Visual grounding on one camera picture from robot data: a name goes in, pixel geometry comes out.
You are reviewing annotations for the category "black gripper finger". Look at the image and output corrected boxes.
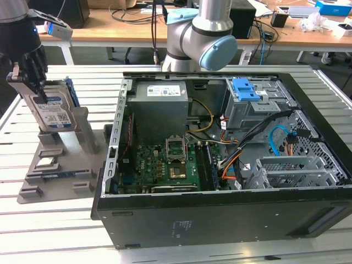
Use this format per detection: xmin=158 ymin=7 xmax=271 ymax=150
xmin=32 ymin=45 xmax=48 ymax=103
xmin=16 ymin=51 xmax=38 ymax=93

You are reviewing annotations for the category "hard disk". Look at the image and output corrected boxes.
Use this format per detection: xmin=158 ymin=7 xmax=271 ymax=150
xmin=32 ymin=78 xmax=81 ymax=133

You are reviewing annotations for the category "black disk power connector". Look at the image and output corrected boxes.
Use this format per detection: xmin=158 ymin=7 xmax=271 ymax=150
xmin=285 ymin=131 xmax=299 ymax=151

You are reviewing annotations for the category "black computer box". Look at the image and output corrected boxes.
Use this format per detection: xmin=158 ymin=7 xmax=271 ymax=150
xmin=27 ymin=0 xmax=90 ymax=28

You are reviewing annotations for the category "wooden office desk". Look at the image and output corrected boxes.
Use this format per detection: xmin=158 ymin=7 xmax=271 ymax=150
xmin=38 ymin=0 xmax=352 ymax=65

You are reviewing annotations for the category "silver CPU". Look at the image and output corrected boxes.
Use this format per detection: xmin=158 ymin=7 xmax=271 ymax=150
xmin=35 ymin=156 xmax=59 ymax=169

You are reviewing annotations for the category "spare RAM stick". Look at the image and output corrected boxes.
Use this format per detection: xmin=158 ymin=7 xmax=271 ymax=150
xmin=41 ymin=170 xmax=74 ymax=179

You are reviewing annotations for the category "grey parts rack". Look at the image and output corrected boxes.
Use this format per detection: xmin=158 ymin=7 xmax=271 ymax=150
xmin=16 ymin=70 xmax=109 ymax=206

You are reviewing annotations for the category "grey power supply unit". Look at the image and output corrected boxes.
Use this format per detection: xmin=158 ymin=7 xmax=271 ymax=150
xmin=126 ymin=81 xmax=190 ymax=138

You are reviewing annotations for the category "green motherboard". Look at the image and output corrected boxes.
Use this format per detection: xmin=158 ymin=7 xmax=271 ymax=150
xmin=118 ymin=137 xmax=229 ymax=193

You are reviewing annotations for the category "metal socket cover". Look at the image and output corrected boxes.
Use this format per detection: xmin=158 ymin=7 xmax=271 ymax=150
xmin=165 ymin=136 xmax=185 ymax=148

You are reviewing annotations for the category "CPU socket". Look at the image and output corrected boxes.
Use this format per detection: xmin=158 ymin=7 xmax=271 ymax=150
xmin=164 ymin=136 xmax=188 ymax=163

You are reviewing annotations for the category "gold chipset heat sink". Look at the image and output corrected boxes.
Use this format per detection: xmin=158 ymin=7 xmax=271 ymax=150
xmin=169 ymin=166 xmax=188 ymax=180

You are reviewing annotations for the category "black graphics card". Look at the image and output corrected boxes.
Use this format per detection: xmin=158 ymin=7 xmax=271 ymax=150
xmin=150 ymin=183 xmax=199 ymax=195

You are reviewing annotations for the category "black empty RAM slot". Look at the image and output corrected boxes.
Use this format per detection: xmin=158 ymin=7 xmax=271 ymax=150
xmin=202 ymin=143 xmax=213 ymax=190
xmin=195 ymin=142 xmax=206 ymax=191

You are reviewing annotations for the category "installed RAM stick blue label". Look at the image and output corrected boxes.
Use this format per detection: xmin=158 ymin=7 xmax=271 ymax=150
xmin=206 ymin=145 xmax=221 ymax=191

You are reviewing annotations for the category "blue empty drive carrier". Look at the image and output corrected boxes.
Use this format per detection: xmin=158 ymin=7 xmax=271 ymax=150
xmin=232 ymin=78 xmax=262 ymax=102

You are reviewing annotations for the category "black speaker box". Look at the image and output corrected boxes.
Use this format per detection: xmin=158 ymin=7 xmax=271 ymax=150
xmin=229 ymin=7 xmax=257 ymax=40

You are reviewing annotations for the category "grey metal drive cage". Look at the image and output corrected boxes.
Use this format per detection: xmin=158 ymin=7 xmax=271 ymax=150
xmin=224 ymin=78 xmax=298 ymax=131

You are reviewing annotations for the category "black open PC case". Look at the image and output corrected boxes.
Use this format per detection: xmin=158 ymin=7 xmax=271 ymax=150
xmin=90 ymin=70 xmax=352 ymax=250

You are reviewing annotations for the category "small black container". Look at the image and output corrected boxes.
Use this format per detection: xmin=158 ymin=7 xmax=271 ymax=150
xmin=271 ymin=12 xmax=289 ymax=28

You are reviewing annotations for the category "flat grey box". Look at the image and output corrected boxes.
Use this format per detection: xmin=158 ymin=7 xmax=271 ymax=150
xmin=288 ymin=5 xmax=321 ymax=19

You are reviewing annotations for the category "clear plastic bag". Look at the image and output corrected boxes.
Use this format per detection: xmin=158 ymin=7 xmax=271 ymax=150
xmin=299 ymin=13 xmax=335 ymax=33

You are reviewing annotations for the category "blue cardboard box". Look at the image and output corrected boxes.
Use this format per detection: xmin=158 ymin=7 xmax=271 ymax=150
xmin=315 ymin=0 xmax=352 ymax=15

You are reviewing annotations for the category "white cardboard box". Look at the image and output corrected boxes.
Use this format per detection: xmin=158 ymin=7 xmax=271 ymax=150
xmin=334 ymin=23 xmax=352 ymax=39

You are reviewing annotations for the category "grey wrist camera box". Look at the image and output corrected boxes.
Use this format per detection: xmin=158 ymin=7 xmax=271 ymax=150
xmin=43 ymin=19 xmax=74 ymax=39

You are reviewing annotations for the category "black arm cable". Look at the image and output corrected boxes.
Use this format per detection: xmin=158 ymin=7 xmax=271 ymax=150
xmin=150 ymin=0 xmax=161 ymax=65

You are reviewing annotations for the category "yellow wire pair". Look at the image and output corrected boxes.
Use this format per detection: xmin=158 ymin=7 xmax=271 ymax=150
xmin=191 ymin=98 xmax=216 ymax=133

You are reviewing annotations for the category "orange wire bundle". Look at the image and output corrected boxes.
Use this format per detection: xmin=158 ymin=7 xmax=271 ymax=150
xmin=219 ymin=152 xmax=244 ymax=190

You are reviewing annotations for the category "blue flat data wire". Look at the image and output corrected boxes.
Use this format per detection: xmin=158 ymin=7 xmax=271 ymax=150
xmin=269 ymin=125 xmax=293 ymax=157

